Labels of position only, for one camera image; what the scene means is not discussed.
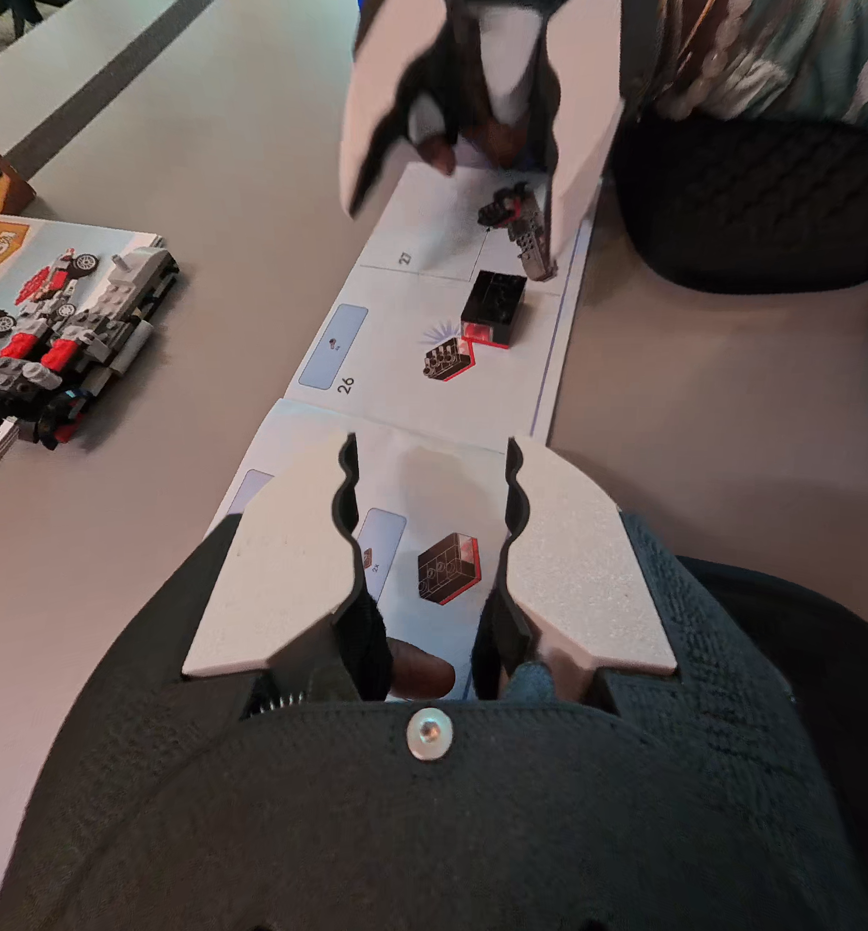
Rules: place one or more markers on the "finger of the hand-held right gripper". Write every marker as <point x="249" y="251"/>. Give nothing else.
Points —
<point x="587" y="109"/>
<point x="383" y="58"/>

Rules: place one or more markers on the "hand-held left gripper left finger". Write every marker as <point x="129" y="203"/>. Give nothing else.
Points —
<point x="281" y="574"/>

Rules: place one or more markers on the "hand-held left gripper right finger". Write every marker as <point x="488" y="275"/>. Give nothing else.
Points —
<point x="579" y="574"/>

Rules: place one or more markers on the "black red brick assembly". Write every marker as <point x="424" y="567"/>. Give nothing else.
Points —
<point x="493" y="305"/>

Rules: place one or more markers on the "person's right forearm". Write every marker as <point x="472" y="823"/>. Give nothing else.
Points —
<point x="783" y="58"/>

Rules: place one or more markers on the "person's right hand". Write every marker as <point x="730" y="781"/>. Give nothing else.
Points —
<point x="503" y="142"/>

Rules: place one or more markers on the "person's left hand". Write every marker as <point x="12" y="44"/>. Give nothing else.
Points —
<point x="419" y="669"/>

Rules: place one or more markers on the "open instruction booklet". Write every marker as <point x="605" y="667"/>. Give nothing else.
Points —
<point x="405" y="436"/>

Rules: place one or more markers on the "black cushioned pad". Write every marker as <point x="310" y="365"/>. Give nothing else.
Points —
<point x="754" y="211"/>

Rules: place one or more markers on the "grey red toy truck model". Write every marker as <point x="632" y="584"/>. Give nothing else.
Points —
<point x="63" y="342"/>

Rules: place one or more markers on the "closed instruction booklet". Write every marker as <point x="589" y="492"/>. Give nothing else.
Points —
<point x="56" y="240"/>

